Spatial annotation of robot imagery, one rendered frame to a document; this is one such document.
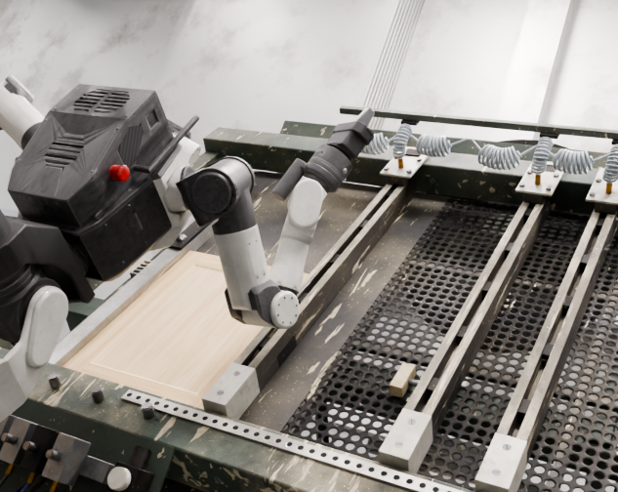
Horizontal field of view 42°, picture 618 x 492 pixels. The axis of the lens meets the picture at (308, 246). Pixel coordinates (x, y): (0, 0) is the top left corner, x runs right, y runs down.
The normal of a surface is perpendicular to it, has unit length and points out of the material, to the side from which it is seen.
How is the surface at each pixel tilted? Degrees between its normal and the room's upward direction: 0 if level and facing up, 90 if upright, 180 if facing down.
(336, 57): 90
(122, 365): 56
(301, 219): 94
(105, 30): 90
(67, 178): 82
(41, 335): 90
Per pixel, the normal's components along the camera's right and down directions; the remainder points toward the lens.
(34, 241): 0.88, 0.15
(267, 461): -0.12, -0.84
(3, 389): 0.60, 0.38
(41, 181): -0.31, -0.53
